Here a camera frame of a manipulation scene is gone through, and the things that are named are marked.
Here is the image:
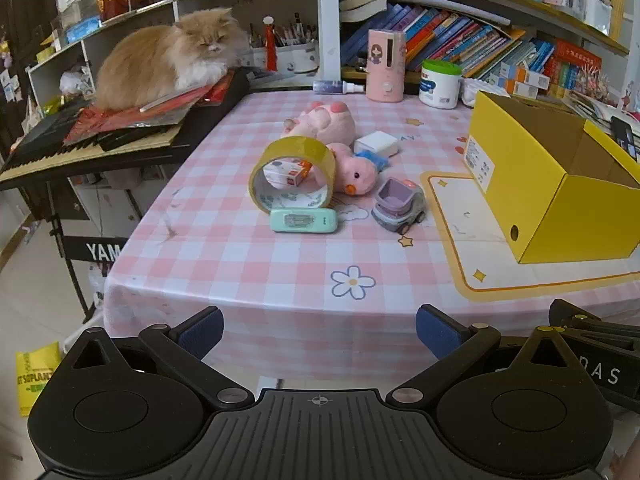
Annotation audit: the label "purple grey toy truck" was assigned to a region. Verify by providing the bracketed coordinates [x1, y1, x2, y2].
[371, 177, 426, 235]

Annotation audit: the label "mint green device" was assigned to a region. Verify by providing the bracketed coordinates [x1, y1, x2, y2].
[269, 208, 337, 234]

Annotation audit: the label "yellow tape roll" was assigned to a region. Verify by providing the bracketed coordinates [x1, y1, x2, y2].
[248, 136, 336, 214]

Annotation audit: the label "pink duck plush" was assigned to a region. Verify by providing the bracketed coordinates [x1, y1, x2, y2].
[326, 143, 378, 196]

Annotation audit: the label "blue toy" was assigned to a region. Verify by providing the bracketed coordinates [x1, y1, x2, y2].
[355, 150, 390, 172]

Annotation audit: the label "small white red box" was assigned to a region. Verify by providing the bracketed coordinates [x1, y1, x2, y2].
[262, 157, 312, 188]

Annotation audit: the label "white power adapter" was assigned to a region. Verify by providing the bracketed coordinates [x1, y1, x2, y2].
[354, 130, 399, 157]

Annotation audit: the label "pink paw plush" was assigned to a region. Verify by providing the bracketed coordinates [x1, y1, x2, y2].
[282, 101, 356, 146]

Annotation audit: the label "white yellow desk mat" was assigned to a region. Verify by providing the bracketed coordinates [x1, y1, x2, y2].
[420, 171, 639, 302]

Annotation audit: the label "keyboard stand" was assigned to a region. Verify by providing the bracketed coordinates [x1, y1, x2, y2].
[46, 183, 128, 323]

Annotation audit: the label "yellow plastic bag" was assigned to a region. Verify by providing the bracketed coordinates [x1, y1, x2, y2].
[15, 341, 62, 417]

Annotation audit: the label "yellow cardboard box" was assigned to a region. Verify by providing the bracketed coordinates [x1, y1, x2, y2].
[464, 92, 639, 263]

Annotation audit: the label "pink checkered tablecloth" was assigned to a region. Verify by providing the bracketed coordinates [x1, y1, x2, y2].
[103, 90, 640, 382]

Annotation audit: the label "black electronic keyboard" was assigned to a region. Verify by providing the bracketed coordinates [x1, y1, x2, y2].
[1, 68, 250, 190]

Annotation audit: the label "red books under cat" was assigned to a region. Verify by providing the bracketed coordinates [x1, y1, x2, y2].
[63, 70, 235, 146]

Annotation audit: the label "white quilted pouch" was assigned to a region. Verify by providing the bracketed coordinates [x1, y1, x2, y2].
[460, 78, 510, 108]

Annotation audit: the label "white jar green lid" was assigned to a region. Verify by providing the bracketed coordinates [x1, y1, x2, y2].
[419, 60, 462, 110]

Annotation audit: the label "orange and white cat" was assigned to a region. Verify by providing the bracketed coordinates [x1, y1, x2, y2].
[94, 8, 248, 110]

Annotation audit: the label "blue spray bottle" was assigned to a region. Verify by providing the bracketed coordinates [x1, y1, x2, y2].
[312, 80, 366, 94]

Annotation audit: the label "row of colourful books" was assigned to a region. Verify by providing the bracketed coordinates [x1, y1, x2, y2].
[340, 2, 602, 89]

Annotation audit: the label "pink humidifier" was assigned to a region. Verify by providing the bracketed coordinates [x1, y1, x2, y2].
[366, 29, 406, 103]

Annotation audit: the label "red doll figurine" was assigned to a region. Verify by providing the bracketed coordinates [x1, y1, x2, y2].
[262, 15, 278, 72]

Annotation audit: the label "white pen holder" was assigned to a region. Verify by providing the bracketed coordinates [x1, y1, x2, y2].
[247, 41, 320, 74]

